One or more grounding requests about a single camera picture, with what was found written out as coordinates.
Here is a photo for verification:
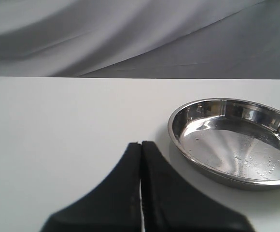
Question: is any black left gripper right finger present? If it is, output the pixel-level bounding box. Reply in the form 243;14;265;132
141;141;254;232

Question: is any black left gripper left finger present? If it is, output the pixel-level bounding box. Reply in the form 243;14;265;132
42;143;142;232

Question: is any round stainless steel dish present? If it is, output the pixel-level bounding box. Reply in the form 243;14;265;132
167;98;280;190

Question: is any grey backdrop cloth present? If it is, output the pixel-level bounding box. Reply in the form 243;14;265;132
0;0;280;79

